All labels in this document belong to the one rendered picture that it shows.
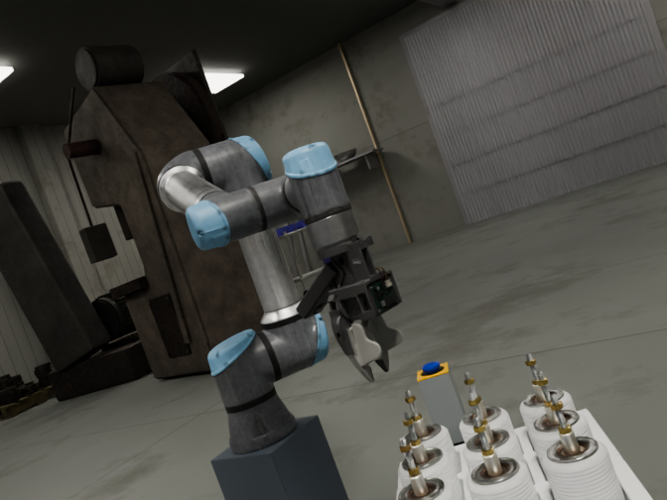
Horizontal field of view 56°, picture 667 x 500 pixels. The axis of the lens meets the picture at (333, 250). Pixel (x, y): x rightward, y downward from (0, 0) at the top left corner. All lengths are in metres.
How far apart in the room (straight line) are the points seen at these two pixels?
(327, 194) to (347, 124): 9.29
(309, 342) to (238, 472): 0.31
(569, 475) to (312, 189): 0.55
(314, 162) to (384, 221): 9.18
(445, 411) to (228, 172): 0.69
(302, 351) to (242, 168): 0.42
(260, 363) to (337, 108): 9.05
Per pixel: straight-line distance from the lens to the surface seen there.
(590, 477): 1.01
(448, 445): 1.24
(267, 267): 1.36
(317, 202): 0.90
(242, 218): 0.97
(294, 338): 1.37
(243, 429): 1.38
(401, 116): 9.77
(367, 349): 0.93
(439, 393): 1.38
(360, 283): 0.91
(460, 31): 9.42
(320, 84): 10.43
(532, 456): 1.22
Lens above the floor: 0.69
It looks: 2 degrees down
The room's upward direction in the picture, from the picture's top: 20 degrees counter-clockwise
